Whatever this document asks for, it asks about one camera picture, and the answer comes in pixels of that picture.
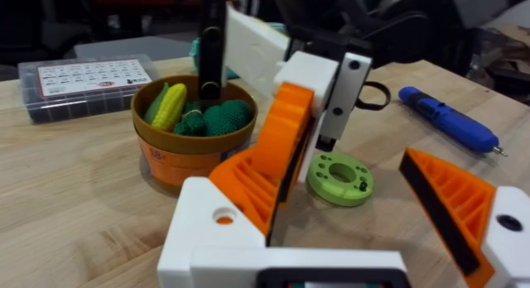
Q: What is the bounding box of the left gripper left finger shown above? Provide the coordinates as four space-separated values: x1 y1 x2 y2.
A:
157 149 292 288

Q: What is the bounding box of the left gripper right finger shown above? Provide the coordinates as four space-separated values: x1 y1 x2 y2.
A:
398 146 530 288

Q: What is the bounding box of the blue electric screwdriver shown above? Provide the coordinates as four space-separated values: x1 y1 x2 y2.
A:
397 86 508 158

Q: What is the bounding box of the orange tub with toy vegetables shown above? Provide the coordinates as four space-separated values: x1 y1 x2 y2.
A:
130 74 259 189

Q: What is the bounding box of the green disc with holes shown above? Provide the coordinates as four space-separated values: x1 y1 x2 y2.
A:
306 151 375 208

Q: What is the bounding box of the cardboard heap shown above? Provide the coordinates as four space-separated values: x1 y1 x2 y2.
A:
467 22 530 105

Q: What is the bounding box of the clear plastic parts box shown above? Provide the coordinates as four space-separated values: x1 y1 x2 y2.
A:
17 53 161 126

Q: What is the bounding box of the grey flat box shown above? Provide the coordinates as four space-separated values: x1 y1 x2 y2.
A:
73 34 200 62

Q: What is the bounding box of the black cable loop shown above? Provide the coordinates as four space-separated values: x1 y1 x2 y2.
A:
354 80 393 112

